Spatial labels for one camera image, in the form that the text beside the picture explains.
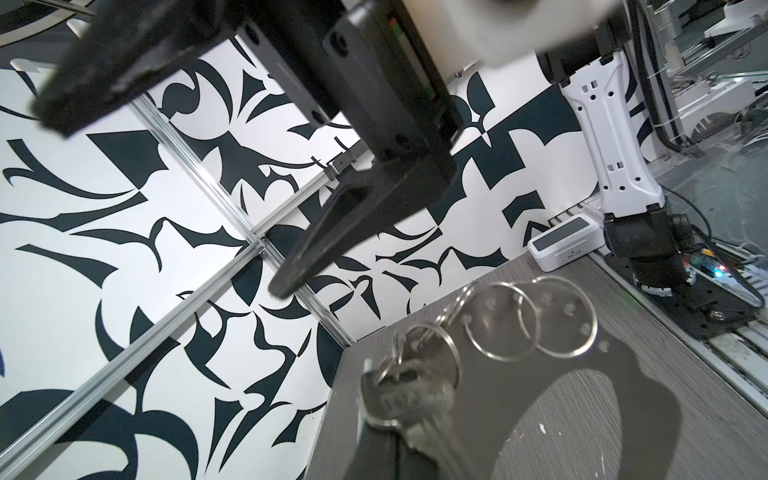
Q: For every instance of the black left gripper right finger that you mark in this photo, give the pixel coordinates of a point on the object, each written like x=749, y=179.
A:
x=414, y=465

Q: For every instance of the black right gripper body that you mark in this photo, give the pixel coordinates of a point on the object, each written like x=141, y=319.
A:
x=366, y=61

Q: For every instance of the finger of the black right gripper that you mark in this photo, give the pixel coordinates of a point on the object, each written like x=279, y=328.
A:
x=128, y=48
x=364, y=204

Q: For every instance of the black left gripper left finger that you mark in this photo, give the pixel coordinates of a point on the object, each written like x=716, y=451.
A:
x=376, y=456

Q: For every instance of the silver house key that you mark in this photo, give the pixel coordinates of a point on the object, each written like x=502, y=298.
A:
x=415, y=400

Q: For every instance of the silver keyring cluster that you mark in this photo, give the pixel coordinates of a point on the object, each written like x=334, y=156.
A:
x=504, y=322

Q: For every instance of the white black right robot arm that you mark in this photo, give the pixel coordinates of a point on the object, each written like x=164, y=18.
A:
x=648, y=243

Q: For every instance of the white digital timer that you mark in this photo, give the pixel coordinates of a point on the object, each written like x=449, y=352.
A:
x=566, y=242

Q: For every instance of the black wall hook rack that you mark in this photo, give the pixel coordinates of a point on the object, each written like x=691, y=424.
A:
x=347, y=157

